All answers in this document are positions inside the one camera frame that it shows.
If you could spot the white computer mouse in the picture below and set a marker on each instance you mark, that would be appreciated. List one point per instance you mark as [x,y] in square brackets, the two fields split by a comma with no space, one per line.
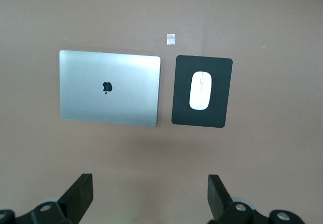
[200,92]

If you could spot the grey closed laptop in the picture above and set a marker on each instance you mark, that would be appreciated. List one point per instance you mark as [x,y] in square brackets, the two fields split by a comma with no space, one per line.
[83,87]

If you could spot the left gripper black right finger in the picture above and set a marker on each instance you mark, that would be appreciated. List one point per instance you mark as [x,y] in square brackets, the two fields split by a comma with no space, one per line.
[222,203]

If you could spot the small clear tape patch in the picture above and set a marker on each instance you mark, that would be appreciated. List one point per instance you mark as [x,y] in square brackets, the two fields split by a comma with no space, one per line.
[170,39]

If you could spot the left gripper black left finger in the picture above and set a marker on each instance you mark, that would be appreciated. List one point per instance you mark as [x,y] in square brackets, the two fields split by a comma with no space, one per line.
[75,198]

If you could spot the black mouse pad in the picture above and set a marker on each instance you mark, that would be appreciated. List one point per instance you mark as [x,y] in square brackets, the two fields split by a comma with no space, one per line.
[181,95]

